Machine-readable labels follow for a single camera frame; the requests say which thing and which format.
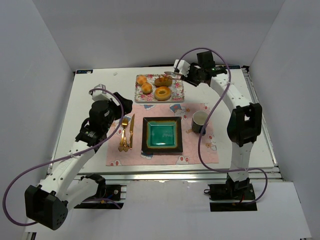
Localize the gold knife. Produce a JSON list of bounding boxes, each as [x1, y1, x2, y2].
[[129, 114, 135, 150]]

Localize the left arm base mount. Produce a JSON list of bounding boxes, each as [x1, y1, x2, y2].
[[74, 173, 127, 210]]

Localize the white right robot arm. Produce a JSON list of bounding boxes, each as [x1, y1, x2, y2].
[[182, 50, 262, 189]]

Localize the green square plate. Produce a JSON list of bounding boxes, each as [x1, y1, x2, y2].
[[141, 116, 183, 154]]

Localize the pink bunny placemat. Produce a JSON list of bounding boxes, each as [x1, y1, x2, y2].
[[106, 103, 210, 167]]

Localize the brown striped bread loaf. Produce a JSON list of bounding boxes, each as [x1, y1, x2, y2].
[[154, 76, 173, 88]]

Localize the metal tongs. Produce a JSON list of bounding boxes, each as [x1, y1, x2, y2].
[[164, 71, 184, 80]]

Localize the ring doughnut bread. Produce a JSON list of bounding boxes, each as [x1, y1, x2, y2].
[[154, 86, 172, 101]]

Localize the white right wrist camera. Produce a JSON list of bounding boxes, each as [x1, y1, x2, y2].
[[173, 59, 191, 77]]

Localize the round bun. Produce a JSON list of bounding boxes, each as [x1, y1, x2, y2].
[[136, 75, 148, 86], [141, 82, 153, 95]]

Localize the floral rectangular tray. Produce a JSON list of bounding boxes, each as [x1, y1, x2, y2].
[[134, 74, 185, 104]]

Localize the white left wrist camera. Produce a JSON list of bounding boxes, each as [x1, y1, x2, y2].
[[89, 83, 110, 102]]

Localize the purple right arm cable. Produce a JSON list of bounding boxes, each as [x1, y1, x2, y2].
[[174, 46, 268, 206]]

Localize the round bun front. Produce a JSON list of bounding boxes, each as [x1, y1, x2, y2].
[[141, 82, 153, 95]]

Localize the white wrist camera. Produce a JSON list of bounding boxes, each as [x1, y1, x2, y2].
[[89, 83, 110, 102], [173, 59, 191, 77]]

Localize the dark green mug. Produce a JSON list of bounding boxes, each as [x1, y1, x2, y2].
[[191, 111, 208, 136]]

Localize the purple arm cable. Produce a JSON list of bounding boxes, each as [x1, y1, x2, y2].
[[1, 87, 125, 227], [174, 46, 268, 206]]

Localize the gold fork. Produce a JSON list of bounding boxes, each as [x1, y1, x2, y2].
[[118, 117, 129, 152]]

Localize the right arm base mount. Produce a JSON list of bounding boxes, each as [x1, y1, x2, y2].
[[203, 183, 258, 212]]

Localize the round bun back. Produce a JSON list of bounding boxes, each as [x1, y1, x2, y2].
[[136, 75, 148, 86]]

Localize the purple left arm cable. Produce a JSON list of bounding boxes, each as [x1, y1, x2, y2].
[[1, 87, 125, 227]]

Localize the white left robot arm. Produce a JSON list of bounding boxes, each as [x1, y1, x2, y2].
[[24, 91, 133, 230]]

